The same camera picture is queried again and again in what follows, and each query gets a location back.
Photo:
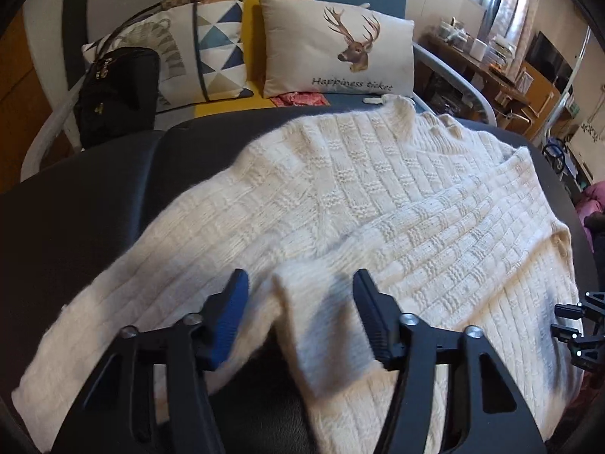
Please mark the orange wooden wardrobe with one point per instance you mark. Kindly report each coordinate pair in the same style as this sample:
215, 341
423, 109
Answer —
23, 104

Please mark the deer print pillow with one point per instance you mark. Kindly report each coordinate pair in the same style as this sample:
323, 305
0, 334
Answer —
298, 47

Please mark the white canister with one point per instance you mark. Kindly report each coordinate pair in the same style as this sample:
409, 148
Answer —
477, 48

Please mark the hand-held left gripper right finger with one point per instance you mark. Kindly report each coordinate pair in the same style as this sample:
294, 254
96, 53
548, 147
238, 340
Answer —
373, 321

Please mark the black rolled mat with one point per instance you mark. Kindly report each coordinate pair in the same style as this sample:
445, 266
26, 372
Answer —
75, 19

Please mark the black steering wheel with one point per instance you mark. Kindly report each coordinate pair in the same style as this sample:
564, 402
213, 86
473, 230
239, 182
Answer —
548, 151

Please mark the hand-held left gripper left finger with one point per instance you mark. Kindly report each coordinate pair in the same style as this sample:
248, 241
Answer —
231, 321

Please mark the wooden side desk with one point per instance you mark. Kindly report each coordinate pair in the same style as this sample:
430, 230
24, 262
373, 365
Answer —
472, 70

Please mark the white metal pole rack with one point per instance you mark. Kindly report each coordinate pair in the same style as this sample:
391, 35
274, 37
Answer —
574, 75

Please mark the triangle pattern pillow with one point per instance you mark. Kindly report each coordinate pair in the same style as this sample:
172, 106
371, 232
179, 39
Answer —
222, 56

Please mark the black handbag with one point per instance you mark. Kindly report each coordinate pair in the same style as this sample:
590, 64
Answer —
118, 94

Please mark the black monitor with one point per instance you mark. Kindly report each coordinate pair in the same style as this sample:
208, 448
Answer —
546, 54

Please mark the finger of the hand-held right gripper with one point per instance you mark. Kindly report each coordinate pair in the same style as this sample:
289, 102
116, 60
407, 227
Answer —
588, 347
593, 305

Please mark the pink cloth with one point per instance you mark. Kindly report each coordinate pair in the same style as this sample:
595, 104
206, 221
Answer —
593, 201

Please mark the pale sheer curtain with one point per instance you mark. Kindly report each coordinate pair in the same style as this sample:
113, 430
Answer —
510, 0

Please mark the cream knit sweater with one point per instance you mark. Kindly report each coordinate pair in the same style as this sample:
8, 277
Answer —
378, 189

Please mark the yellow wooden cabinet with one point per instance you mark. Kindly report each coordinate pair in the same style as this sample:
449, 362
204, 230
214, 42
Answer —
539, 90

